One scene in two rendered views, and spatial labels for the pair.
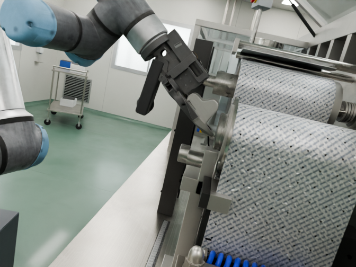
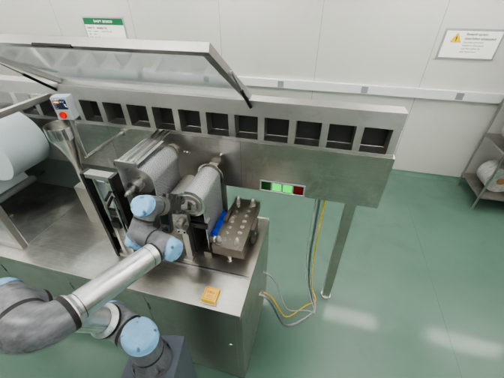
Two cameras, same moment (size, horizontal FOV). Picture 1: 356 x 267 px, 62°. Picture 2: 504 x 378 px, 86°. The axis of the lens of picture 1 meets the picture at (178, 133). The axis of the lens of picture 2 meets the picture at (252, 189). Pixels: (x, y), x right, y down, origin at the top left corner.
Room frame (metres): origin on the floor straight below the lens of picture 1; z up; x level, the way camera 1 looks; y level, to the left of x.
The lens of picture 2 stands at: (0.12, 0.84, 2.08)
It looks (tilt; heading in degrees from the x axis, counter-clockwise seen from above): 37 degrees down; 279
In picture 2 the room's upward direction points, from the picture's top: straight up
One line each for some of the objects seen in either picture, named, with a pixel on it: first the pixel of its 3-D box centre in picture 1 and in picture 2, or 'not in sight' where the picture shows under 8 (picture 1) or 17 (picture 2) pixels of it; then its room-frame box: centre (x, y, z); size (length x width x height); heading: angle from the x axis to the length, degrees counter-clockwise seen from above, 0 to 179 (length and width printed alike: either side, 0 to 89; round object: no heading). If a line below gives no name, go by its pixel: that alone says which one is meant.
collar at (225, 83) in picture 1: (225, 84); (136, 184); (0.82, -0.10, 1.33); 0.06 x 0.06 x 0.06; 84
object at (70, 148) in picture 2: not in sight; (84, 181); (1.28, -0.27, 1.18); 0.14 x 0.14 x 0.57
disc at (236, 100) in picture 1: (227, 133); (190, 204); (0.57, -0.10, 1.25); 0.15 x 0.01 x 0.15; 174
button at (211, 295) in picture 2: not in sight; (211, 295); (0.43, 0.15, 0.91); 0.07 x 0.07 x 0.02; 84
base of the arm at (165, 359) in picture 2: not in sight; (150, 355); (0.58, 0.45, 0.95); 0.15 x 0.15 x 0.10
